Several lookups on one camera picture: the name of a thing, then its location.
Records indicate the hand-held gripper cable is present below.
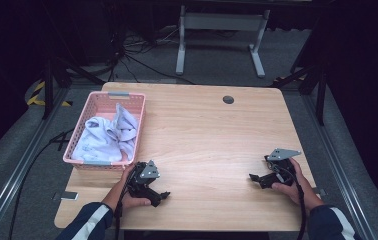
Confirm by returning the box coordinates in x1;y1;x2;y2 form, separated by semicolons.
276;165;309;240
114;186;125;240

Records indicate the right hand-held gripper cable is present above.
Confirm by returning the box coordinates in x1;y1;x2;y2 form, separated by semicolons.
276;165;309;240

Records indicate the black metal stand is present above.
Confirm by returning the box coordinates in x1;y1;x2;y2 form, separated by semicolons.
270;63;329;127
41;56;107;120

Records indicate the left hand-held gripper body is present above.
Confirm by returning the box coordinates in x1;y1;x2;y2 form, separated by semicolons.
126;159;164;208

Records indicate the person's right hand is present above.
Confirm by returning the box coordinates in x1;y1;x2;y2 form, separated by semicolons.
271;157;319;207

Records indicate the black floor cable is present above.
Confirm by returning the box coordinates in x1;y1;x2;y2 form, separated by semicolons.
7;128;77;240

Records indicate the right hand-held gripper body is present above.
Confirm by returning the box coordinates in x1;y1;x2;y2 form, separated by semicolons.
264;148;303;188

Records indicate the yellow and black floor tape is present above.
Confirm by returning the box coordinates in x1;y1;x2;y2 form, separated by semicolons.
26;80;74;108

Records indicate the pale lavender printed cloth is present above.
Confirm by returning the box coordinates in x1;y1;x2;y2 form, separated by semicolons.
71;102;140;163

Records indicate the tangle of black floor cables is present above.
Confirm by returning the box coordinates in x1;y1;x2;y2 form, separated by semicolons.
108;24;196;85

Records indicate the left hand-held gripper cable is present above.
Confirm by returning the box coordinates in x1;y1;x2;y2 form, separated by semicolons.
114;186;125;240

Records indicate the grey metal desk frame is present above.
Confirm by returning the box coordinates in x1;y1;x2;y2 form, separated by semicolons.
175;4;272;79

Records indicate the person's left hand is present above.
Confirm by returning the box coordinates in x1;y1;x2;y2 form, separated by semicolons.
120;163;152;211

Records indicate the pink plastic basket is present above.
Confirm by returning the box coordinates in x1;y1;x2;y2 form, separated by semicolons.
62;91;147;172

